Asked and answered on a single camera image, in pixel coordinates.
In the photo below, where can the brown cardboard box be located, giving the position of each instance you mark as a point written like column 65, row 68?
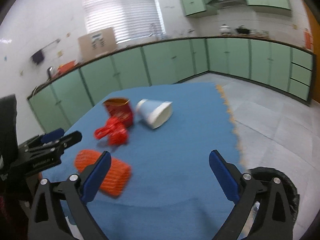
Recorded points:
column 98, row 43

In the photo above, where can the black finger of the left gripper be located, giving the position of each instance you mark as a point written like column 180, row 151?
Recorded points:
column 35, row 157

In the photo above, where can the steel range hood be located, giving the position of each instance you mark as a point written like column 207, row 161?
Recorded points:
column 221, row 4

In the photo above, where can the green lower kitchen cabinets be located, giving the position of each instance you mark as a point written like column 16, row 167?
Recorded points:
column 282, row 67

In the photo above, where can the orange thermos flask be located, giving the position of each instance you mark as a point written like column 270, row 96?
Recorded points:
column 308, row 39

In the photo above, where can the black wok pan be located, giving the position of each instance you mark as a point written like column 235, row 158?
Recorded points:
column 241, row 30

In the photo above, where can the white paper cup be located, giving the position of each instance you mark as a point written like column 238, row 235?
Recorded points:
column 153, row 112

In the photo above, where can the white window blind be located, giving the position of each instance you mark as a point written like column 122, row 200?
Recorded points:
column 130, row 19

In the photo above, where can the small red plastic bag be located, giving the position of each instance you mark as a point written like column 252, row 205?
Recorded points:
column 114, row 130

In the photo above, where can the brown wooden door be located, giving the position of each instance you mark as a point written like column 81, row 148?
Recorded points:
column 315, row 31

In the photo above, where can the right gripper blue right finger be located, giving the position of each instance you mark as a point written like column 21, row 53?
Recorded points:
column 239, row 188

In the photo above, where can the blue foam floor mat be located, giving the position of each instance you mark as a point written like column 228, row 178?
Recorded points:
column 172, row 192

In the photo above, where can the orange mesh net bag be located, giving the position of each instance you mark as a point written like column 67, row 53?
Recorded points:
column 117, row 176

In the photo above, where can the red paper snack cup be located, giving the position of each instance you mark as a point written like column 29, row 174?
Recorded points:
column 121, row 109

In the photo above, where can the steel kettle on counter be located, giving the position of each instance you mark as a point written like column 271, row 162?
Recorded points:
column 51, row 72

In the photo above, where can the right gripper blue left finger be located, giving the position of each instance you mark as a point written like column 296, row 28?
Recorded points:
column 47, row 219

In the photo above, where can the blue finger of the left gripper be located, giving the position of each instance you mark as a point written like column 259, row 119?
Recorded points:
column 52, row 136

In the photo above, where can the black trash bin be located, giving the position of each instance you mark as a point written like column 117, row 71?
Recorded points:
column 274, row 211

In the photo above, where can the white cooking pot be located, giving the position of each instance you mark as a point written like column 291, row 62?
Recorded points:
column 225, row 30

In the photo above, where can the chrome sink faucet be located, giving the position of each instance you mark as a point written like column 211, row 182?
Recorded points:
column 155, row 33

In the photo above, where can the orange plastic basin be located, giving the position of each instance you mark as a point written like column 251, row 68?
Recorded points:
column 66, row 67

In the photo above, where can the dark hanging cloth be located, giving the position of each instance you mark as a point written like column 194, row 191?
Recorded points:
column 38, row 57

